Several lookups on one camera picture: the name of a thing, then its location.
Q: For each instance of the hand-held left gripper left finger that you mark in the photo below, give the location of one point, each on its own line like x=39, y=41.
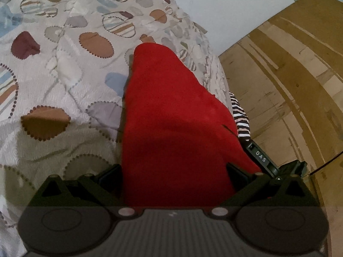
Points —
x=110, y=174

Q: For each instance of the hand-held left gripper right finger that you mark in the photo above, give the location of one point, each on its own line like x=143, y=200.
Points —
x=240, y=176

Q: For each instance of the red small shirt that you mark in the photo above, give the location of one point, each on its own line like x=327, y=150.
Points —
x=171, y=117

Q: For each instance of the spotted patterned bedspread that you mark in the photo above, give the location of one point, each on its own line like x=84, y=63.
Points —
x=67, y=72

